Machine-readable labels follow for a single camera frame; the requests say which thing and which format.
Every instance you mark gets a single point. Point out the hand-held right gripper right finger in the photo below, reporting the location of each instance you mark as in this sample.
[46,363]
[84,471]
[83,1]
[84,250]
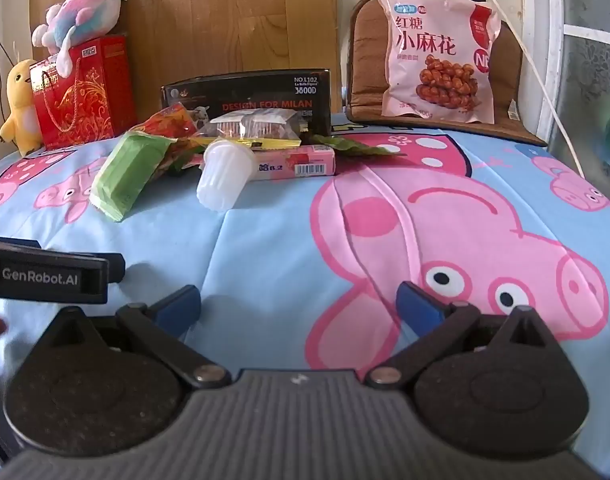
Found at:
[419,306]

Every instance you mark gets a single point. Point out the large brown cardboard box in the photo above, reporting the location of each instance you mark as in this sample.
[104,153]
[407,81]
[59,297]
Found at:
[210,20]

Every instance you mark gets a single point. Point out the white window frame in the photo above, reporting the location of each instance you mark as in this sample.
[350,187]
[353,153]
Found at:
[552,10]

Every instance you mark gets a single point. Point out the orange red snack packet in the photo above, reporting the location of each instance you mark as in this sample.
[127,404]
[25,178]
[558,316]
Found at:
[170,120]

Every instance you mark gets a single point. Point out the light green snack packet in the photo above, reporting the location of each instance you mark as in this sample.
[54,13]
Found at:
[125,175]

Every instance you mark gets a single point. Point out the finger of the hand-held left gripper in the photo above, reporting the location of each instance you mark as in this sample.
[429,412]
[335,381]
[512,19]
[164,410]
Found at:
[116,267]
[12,241]

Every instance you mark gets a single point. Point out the green leafy snack packet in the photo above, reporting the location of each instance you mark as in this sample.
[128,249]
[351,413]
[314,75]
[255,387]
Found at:
[355,147]

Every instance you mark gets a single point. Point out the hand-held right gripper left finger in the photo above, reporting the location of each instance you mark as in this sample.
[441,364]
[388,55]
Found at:
[177,306]

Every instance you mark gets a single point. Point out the red gift box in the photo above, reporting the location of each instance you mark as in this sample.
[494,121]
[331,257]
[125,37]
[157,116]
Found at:
[100,90]

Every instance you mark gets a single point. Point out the pink cardboard box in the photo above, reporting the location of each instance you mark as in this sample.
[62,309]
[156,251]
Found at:
[370,60]

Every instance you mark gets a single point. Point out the yellow duck plush toy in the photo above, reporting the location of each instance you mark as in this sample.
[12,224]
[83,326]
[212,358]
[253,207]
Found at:
[20,95]

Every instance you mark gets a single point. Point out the large pink snack bag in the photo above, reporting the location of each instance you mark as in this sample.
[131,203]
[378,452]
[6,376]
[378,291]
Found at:
[435,35]

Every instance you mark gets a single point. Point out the pink snack box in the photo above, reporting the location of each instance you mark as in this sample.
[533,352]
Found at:
[295,162]

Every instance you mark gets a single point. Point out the black cardboard box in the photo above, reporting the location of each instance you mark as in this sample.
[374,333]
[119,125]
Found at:
[265,90]

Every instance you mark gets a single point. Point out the white jelly cup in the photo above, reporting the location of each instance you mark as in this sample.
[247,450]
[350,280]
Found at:
[220,180]

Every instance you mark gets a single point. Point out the clear cake packet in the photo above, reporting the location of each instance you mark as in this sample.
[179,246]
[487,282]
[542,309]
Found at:
[255,125]

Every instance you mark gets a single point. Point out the printed blanket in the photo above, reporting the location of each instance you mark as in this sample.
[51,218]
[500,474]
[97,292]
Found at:
[265,240]

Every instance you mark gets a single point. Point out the pink and blue plush toy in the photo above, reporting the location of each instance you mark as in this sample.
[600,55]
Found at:
[85,5]

